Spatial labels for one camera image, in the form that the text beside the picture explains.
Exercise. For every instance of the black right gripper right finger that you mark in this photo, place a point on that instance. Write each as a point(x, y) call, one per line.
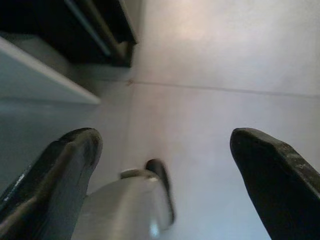
point(280, 187)

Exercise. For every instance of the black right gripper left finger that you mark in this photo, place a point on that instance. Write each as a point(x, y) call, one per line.
point(50, 187)

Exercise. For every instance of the white fridge door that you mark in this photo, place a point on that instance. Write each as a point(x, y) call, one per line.
point(37, 75)

